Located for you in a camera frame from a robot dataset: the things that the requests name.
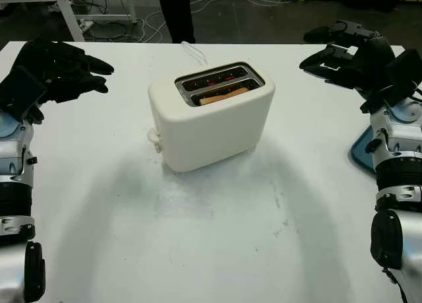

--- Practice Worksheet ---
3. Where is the cream toaster lever knob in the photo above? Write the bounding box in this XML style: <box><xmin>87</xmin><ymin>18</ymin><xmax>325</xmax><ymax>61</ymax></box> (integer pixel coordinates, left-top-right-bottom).
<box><xmin>146</xmin><ymin>127</ymin><xmax>163</xmax><ymax>154</ymax></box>

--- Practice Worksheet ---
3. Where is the white floor cable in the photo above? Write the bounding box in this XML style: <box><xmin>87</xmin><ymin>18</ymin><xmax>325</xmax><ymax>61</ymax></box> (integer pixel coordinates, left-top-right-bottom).
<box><xmin>140</xmin><ymin>9</ymin><xmax>167</xmax><ymax>44</ymax></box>

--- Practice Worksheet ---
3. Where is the person in black trousers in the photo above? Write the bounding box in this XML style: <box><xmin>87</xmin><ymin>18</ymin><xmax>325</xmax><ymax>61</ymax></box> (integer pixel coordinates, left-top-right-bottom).
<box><xmin>156</xmin><ymin>0</ymin><xmax>197</xmax><ymax>44</ymax></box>

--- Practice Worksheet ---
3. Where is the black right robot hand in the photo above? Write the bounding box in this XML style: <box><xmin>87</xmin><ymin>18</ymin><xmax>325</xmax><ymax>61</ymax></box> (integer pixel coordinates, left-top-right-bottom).
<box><xmin>299</xmin><ymin>18</ymin><xmax>396</xmax><ymax>115</ymax></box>

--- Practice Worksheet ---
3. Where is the cream white toaster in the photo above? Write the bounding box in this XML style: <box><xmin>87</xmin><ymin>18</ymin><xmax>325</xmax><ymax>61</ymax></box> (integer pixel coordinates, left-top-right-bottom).
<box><xmin>148</xmin><ymin>61</ymin><xmax>276</xmax><ymax>174</ymax></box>

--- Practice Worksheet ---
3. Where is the blue plastic tray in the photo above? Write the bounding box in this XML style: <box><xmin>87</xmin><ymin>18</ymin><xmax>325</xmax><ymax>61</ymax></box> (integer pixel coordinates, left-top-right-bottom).
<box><xmin>350</xmin><ymin>123</ymin><xmax>378</xmax><ymax>167</ymax></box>

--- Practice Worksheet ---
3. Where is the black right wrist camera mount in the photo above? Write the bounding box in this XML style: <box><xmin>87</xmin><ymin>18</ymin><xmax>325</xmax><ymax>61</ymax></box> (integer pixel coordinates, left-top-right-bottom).
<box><xmin>385</xmin><ymin>48</ymin><xmax>421</xmax><ymax>109</ymax></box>

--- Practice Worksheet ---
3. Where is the toast slice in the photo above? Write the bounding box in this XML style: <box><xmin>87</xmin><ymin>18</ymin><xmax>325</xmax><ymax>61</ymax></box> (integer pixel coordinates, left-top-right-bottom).
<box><xmin>199</xmin><ymin>86</ymin><xmax>249</xmax><ymax>106</ymax></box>

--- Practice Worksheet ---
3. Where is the white desk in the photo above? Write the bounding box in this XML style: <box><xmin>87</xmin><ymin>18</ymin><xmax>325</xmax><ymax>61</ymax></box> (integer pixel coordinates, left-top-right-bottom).
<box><xmin>0</xmin><ymin>0</ymin><xmax>138</xmax><ymax>42</ymax></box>

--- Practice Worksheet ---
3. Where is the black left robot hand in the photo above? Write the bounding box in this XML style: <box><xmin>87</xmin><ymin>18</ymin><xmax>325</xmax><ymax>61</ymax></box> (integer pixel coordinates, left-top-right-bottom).
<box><xmin>12</xmin><ymin>40</ymin><xmax>115</xmax><ymax>125</ymax></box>

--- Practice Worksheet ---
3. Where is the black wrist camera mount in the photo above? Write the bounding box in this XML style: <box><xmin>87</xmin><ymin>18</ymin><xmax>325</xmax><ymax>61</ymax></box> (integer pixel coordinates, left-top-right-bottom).
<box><xmin>0</xmin><ymin>65</ymin><xmax>47</xmax><ymax>119</ymax></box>
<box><xmin>385</xmin><ymin>48</ymin><xmax>421</xmax><ymax>109</ymax></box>

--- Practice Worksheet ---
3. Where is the white toaster power cord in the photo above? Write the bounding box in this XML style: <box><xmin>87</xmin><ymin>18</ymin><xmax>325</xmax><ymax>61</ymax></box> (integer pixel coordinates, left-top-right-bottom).
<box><xmin>181</xmin><ymin>41</ymin><xmax>208</xmax><ymax>66</ymax></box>

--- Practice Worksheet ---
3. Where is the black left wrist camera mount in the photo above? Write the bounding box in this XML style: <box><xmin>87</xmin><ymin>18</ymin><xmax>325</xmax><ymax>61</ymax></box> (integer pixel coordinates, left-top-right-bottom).
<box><xmin>0</xmin><ymin>65</ymin><xmax>47</xmax><ymax>119</ymax></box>

